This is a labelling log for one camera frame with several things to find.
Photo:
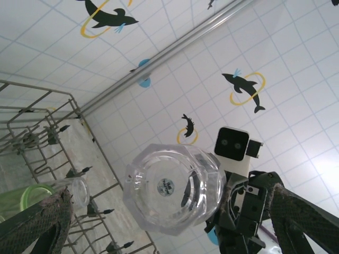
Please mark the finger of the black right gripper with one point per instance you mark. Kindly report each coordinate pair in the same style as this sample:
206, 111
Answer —
186, 194
229, 195

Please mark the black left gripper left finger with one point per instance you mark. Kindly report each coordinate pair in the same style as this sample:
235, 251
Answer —
39, 227

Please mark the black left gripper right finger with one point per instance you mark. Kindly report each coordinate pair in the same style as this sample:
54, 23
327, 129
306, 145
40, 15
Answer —
296, 222

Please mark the wide clear faceted glass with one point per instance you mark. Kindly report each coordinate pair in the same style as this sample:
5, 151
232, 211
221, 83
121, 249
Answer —
159, 190

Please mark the green translucent cup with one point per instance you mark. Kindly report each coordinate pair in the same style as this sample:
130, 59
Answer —
23, 195

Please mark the small clear glass cup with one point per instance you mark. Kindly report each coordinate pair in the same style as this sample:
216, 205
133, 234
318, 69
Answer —
78, 193

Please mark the small black fish sticker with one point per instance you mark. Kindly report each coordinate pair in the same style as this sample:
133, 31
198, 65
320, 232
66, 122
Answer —
212, 4

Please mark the blue round wall sticker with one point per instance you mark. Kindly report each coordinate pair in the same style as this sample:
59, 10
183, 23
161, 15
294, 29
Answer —
212, 236

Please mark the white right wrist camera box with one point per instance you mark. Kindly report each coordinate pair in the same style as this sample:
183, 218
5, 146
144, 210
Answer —
233, 148

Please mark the blue patch wall sticker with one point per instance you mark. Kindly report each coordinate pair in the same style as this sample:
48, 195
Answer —
144, 83

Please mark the black animal wall sticker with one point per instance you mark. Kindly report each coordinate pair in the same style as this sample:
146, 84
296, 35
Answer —
335, 2

